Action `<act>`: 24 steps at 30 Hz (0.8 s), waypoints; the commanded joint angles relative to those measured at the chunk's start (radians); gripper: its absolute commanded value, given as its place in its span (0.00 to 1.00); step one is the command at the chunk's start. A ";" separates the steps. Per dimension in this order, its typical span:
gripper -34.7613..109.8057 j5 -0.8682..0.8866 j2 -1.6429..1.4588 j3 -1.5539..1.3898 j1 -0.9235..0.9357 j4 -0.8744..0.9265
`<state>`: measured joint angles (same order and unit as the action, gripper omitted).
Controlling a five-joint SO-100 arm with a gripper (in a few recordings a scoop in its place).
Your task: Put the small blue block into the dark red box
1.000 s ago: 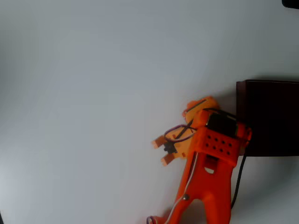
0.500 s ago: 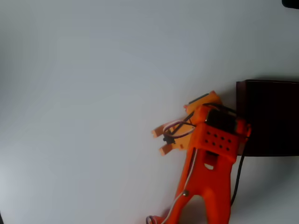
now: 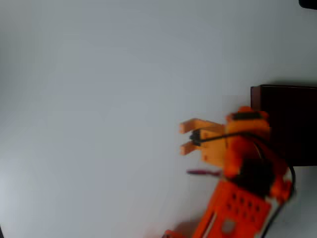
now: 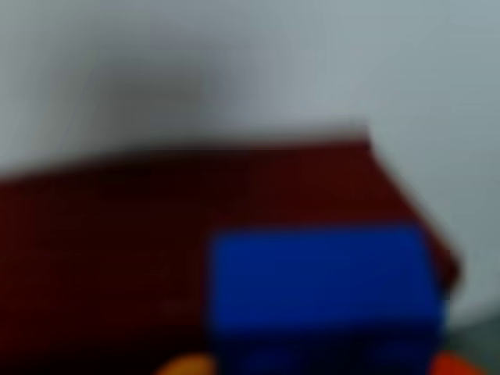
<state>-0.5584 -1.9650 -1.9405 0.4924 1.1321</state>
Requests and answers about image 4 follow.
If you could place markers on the small blue block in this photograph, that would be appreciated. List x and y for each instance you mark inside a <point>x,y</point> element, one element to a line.
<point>324,285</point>

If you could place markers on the dark brown box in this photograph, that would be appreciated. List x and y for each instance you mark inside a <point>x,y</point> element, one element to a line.
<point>117,250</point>

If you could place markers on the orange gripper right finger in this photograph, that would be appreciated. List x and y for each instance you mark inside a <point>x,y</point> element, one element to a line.
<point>455,366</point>

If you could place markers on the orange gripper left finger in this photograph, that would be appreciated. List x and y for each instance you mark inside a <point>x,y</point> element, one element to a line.
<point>189,366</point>

